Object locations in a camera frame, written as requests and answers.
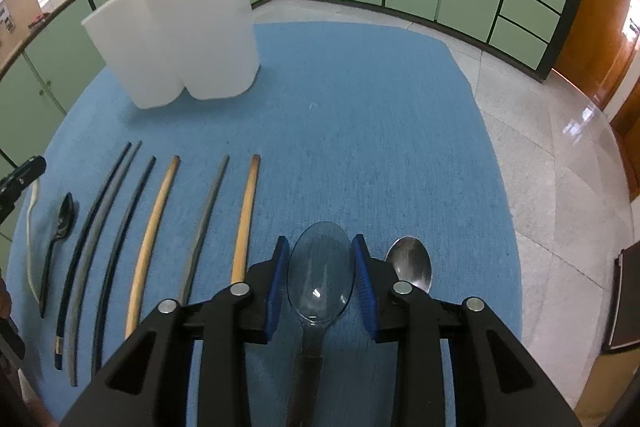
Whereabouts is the black small spoon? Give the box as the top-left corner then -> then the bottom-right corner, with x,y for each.
39,192 -> 77,319

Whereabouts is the dark blue chopstick silver band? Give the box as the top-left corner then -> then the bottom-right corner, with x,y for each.
92,155 -> 158,377

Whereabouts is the black chopstick gold band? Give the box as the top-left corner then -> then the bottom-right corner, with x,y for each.
53,141 -> 132,371

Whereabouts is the metal spoon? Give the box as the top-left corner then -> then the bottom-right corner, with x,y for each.
385,235 -> 433,294

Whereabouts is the light wooden chopstick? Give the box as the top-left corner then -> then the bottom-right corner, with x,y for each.
125,155 -> 181,338

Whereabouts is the brown wooden chopstick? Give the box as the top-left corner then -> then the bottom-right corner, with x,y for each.
231,154 -> 260,284

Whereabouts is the dark grey chopstick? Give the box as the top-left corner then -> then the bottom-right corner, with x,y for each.
178,155 -> 230,306

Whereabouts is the wooden chair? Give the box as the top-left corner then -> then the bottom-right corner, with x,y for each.
575,244 -> 640,426

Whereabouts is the red cloth on counter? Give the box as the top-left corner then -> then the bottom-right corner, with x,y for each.
28,12 -> 50,30

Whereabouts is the cardboard box with printed picture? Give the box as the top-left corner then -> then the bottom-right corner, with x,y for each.
0,0 -> 42,64

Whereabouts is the white two-compartment utensil holder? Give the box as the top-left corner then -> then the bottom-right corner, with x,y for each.
82,0 -> 260,109

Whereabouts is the blue table mat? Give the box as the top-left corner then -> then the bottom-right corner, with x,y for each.
6,22 -> 522,418

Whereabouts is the wooden door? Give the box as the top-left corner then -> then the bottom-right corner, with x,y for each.
611,81 -> 640,202
554,0 -> 637,108

